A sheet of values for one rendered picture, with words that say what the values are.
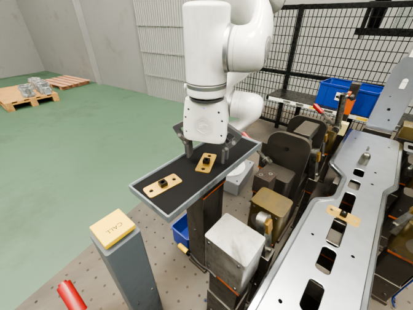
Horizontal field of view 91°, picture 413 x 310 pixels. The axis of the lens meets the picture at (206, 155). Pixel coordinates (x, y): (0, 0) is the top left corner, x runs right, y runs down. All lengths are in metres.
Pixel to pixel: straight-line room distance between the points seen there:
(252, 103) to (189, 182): 0.52
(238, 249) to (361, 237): 0.38
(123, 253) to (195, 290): 0.45
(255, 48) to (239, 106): 0.54
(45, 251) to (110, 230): 1.70
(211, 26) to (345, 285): 0.58
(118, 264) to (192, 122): 0.31
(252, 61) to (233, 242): 0.34
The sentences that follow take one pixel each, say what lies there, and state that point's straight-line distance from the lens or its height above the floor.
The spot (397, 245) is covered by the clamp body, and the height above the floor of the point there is 0.96.
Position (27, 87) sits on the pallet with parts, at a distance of 5.43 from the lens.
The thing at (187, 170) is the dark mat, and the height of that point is 1.16.
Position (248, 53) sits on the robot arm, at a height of 1.43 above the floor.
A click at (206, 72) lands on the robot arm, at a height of 1.40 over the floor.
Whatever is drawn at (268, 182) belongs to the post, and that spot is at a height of 1.10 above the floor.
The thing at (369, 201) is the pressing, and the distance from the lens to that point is 0.83.
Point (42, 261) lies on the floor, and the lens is 2.06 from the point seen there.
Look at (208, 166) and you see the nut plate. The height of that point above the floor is 1.16.
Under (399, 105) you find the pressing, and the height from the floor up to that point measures 1.14.
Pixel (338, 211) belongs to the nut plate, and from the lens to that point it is 0.73.
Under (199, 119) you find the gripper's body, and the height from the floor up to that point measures 1.30.
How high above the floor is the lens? 1.48
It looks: 34 degrees down
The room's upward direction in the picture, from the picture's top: straight up
